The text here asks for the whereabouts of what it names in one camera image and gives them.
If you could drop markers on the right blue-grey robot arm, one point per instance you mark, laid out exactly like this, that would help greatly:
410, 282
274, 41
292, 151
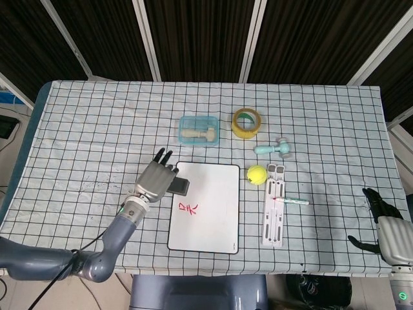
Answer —
401, 287

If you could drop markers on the white black checkered tablecloth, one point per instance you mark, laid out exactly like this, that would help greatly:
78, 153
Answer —
96, 129

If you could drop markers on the blue table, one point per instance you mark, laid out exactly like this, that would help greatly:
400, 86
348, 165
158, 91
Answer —
21, 155

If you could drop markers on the white green marker pen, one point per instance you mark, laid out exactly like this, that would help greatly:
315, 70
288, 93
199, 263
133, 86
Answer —
297, 202

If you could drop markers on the white whiteboard black frame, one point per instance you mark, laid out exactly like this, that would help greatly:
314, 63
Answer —
206, 229

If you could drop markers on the white folding laptop stand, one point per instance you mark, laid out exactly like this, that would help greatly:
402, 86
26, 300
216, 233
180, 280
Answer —
269, 226

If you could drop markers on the dark grey whiteboard eraser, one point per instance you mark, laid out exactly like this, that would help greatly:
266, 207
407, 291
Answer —
180, 187

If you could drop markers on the black bag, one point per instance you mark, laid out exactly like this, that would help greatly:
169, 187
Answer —
309, 290

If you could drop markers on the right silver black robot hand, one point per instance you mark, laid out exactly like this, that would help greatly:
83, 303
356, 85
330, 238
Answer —
393, 239

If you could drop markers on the black partition panel white frame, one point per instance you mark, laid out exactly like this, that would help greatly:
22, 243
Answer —
103, 35
398, 87
200, 35
29, 48
316, 38

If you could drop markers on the yellow tape roll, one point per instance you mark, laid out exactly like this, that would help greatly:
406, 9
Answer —
237, 130

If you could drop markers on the yellow tennis ball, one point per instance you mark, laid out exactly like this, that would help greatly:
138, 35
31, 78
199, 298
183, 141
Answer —
257, 175

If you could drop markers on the beige toy hammer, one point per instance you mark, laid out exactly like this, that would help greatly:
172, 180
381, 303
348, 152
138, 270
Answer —
193, 133

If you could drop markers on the teal toy hammer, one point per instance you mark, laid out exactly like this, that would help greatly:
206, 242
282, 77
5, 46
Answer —
267, 149

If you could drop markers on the blue-grey robot torso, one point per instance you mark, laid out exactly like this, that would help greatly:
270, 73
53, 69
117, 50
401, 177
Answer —
200, 294

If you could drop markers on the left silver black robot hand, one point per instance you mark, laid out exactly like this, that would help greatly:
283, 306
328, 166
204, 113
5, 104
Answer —
155, 181

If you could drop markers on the clear blue plastic container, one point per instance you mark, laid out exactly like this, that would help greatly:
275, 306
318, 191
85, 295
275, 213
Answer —
184, 121

